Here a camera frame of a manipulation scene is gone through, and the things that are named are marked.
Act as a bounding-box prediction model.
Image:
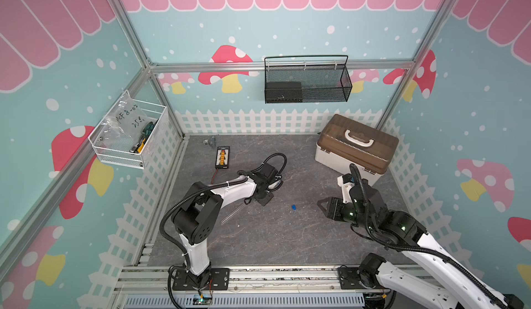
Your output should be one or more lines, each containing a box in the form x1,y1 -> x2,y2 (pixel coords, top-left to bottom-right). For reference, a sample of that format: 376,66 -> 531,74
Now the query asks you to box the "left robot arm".
159,153 -> 288,277

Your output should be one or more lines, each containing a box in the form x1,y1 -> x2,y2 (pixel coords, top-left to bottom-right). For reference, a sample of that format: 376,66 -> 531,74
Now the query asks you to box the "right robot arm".
317,164 -> 524,308

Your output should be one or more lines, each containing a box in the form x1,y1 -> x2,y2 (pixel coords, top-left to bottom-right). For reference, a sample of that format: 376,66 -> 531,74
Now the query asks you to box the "green yellow tool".
129,122 -> 156,154

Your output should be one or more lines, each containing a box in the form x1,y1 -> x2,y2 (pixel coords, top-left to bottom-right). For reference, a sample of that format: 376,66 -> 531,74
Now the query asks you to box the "black box with orange connectors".
215,146 -> 230,169

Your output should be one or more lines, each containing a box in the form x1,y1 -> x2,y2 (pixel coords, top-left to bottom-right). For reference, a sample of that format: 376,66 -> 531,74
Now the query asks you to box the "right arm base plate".
337,265 -> 391,293

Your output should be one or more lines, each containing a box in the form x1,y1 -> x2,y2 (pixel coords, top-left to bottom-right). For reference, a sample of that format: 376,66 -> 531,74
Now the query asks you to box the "black box in mesh basket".
264,82 -> 303,104

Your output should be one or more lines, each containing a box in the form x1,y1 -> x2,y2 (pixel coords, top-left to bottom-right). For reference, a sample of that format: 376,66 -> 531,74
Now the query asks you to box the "clear test tube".
221,203 -> 246,225

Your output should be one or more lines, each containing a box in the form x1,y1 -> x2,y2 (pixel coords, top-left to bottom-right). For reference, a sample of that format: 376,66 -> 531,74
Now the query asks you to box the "black wire mesh basket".
264,54 -> 353,104

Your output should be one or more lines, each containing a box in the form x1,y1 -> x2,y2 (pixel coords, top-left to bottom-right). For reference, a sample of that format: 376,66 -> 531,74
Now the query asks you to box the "brown lid storage box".
315,115 -> 399,186

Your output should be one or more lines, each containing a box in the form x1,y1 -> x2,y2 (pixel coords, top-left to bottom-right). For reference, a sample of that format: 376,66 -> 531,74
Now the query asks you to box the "white wire basket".
88,92 -> 168,169

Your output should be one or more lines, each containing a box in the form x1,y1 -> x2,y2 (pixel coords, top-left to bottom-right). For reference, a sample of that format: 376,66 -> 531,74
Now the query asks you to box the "clear plastic bag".
100,93 -> 150,147

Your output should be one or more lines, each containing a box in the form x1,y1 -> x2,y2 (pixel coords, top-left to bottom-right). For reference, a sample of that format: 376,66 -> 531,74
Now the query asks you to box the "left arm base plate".
171,268 -> 230,291

